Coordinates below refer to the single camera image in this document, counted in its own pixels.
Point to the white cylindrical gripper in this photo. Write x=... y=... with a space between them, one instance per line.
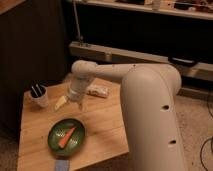
x=76 y=92

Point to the white cup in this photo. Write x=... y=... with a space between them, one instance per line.
x=43 y=100

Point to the black utensil in cup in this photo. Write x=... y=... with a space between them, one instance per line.
x=36 y=91

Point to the orange carrot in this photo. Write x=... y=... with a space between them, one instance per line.
x=66 y=137

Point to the metal rod stand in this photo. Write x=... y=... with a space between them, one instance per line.
x=79 y=36

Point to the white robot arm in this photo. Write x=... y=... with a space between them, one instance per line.
x=147 y=102

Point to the white shelf ledge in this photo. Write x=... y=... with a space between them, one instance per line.
x=201 y=70

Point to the blue cloth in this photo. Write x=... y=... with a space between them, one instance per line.
x=62 y=165

